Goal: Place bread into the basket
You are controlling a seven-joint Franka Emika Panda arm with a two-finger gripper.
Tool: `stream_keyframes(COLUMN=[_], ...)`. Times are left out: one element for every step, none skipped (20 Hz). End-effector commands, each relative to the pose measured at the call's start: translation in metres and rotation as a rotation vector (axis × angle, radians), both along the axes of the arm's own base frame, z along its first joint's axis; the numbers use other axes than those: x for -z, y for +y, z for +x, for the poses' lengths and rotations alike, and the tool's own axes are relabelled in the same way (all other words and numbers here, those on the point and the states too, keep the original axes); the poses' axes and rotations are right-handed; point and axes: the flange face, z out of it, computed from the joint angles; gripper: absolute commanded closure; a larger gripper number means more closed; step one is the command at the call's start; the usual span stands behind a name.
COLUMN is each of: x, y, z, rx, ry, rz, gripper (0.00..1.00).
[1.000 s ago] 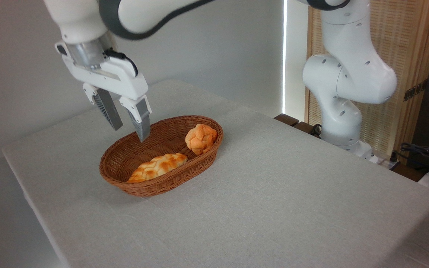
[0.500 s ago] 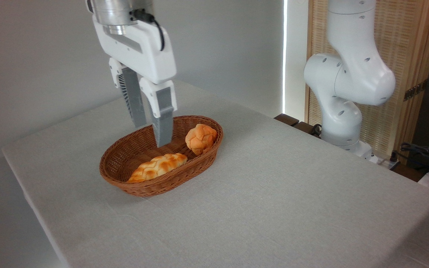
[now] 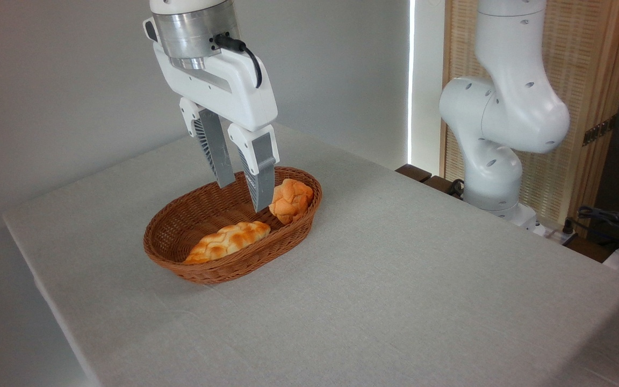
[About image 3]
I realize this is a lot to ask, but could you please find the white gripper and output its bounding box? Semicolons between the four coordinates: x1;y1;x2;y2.
152;40;281;213

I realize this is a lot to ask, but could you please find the round knotted bread roll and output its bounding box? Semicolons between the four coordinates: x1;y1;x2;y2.
269;178;314;225

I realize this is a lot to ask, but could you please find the long braided bread loaf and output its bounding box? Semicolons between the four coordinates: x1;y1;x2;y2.
183;220;271;265

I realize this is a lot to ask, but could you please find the brown oval wicker basket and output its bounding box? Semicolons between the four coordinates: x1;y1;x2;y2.
143;167;323;285

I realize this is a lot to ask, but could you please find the dark wooden base board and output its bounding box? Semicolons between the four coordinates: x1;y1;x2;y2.
395;163;467;200

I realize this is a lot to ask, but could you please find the grey tablecloth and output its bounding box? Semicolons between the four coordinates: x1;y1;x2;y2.
2;121;619;387

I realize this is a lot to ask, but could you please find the white power strip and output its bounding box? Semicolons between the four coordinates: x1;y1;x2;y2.
534;222;579;246

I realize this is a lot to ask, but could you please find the bamboo folding screen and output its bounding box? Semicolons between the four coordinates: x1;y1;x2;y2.
441;0;619;233

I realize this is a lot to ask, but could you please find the black metal screen hinge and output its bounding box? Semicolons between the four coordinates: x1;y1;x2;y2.
582;115;618;147

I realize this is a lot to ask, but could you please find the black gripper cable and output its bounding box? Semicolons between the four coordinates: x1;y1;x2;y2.
212;33;263;89

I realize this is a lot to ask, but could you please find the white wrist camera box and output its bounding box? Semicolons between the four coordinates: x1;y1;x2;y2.
143;16;160;45

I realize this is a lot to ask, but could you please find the black cable bundle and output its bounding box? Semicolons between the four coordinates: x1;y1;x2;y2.
577;205;619;254

